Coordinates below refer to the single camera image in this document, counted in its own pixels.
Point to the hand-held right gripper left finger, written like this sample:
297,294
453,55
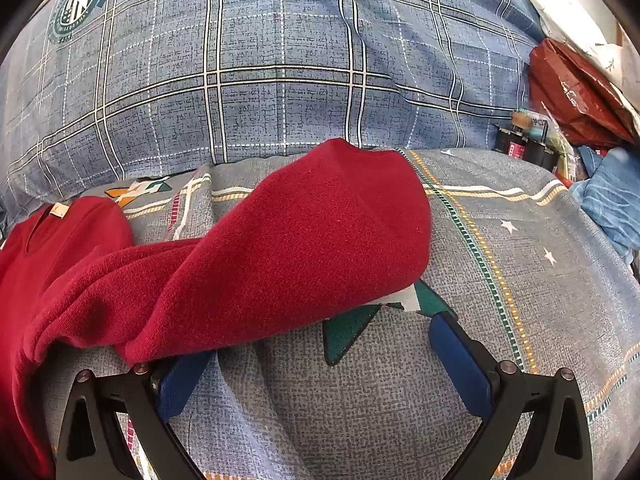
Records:
182,385

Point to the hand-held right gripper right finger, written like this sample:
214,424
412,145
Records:
462,365

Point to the red fleece sweater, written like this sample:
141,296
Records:
300,240

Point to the grey printed bed sheet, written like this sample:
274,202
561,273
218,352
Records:
360,410

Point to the small black box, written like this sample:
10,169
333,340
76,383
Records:
540,155

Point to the light blue cloth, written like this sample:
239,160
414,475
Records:
610,195

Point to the red plastic bag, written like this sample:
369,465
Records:
570,85

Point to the blue plaid quilt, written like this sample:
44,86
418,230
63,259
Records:
250,60

